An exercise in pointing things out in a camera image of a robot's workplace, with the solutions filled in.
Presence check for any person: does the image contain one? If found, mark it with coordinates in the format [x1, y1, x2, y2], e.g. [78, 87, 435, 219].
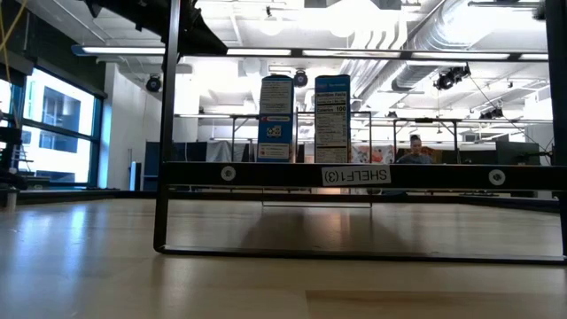
[394, 134, 436, 166]

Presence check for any blue cereal box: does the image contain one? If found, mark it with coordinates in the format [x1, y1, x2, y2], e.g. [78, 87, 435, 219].
[256, 74, 296, 164]
[313, 74, 353, 165]

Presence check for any long linear ceiling light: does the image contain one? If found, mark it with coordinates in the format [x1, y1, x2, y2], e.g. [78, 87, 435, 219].
[71, 43, 551, 63]

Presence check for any silver ventilation duct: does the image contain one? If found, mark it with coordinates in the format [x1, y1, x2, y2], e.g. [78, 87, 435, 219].
[391, 0, 491, 93]

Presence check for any large window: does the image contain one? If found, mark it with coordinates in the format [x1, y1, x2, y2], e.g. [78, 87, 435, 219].
[0, 66, 105, 188]

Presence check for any yellow orange cable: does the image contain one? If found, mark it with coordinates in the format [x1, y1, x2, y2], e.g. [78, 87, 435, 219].
[0, 0, 29, 129]

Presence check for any black metal table frame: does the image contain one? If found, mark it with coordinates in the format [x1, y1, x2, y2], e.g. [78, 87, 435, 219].
[229, 112, 374, 164]
[391, 116, 462, 166]

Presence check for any black aluminium rig frame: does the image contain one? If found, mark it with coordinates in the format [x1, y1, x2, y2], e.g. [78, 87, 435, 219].
[15, 188, 562, 214]

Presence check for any wooden shelf with black frame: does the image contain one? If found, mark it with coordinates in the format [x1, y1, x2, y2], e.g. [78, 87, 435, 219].
[152, 0, 567, 267]

